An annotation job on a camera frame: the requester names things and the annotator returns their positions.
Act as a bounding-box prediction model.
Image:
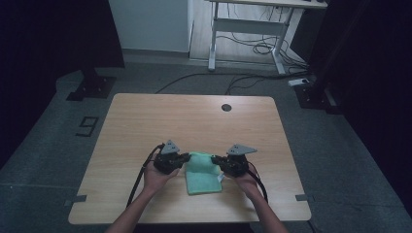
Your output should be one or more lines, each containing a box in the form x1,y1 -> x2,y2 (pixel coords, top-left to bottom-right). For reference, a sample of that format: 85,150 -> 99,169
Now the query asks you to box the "black tape floor marking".
75,116 -> 100,138

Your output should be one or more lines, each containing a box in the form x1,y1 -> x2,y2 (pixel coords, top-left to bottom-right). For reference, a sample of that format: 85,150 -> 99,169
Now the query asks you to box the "green cloth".
184,150 -> 225,196

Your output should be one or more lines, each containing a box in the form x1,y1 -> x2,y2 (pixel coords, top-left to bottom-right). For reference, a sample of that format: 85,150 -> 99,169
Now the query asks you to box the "black stand base plate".
66,67 -> 117,102
292,76 -> 344,115

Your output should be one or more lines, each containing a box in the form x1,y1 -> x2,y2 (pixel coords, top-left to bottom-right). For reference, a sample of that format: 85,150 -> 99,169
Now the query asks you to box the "left hand-held gripper cable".
125,143 -> 167,209

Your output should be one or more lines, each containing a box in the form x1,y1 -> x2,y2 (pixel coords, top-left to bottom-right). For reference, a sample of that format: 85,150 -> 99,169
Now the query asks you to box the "hand-held gripper cable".
125,143 -> 167,209
247,160 -> 269,205

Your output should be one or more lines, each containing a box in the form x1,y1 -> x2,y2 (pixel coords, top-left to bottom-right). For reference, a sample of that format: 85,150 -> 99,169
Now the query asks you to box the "white power strip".
288,78 -> 311,87

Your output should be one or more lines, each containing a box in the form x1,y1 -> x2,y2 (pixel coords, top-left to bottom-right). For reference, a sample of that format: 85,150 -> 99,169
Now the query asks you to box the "tangle of black cables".
216,3 -> 309,72

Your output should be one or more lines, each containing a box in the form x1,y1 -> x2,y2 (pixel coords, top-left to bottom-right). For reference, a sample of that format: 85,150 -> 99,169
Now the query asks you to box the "person's left hand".
142,157 -> 181,196

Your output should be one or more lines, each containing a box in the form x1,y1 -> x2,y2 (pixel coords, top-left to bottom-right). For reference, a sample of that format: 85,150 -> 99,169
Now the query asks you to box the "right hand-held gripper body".
221,143 -> 258,179

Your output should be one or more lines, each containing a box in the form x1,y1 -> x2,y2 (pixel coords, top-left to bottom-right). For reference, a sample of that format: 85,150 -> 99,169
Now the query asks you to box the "right hand-held gripper cable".
247,160 -> 269,205

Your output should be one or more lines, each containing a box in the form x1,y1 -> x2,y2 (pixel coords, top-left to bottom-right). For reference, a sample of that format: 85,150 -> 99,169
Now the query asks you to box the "dark curtain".
0,0 -> 125,170
305,0 -> 412,216

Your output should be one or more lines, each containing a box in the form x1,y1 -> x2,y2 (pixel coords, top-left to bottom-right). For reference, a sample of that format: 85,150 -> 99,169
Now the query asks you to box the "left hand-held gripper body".
153,139 -> 185,176

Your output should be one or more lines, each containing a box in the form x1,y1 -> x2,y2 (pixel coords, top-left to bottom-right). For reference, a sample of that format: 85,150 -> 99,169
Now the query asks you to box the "white metal desk frame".
203,0 -> 328,76

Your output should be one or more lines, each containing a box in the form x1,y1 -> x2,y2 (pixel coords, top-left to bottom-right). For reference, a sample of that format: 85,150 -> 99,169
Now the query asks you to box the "black floor cable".
154,71 -> 309,96

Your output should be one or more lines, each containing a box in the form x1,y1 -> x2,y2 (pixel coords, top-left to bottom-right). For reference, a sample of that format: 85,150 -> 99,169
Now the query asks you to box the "person's right hand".
232,163 -> 260,199

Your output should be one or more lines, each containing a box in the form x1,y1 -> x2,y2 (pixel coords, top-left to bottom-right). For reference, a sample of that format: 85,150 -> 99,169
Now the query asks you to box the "grey tape strip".
63,194 -> 87,208
294,193 -> 315,203

